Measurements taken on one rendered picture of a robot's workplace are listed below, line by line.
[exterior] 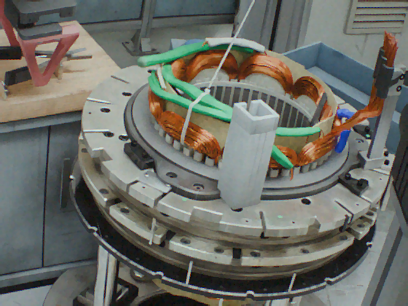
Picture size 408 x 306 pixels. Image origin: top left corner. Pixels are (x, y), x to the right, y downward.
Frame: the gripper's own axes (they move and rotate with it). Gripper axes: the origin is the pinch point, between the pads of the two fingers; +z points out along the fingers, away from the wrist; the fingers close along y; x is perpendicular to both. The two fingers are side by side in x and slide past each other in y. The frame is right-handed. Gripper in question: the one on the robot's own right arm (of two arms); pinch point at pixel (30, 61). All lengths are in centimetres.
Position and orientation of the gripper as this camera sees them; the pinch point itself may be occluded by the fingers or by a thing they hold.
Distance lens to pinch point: 97.2
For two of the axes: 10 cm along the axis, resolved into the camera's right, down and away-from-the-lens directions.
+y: 4.8, 5.5, -6.8
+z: -1.3, 8.1, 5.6
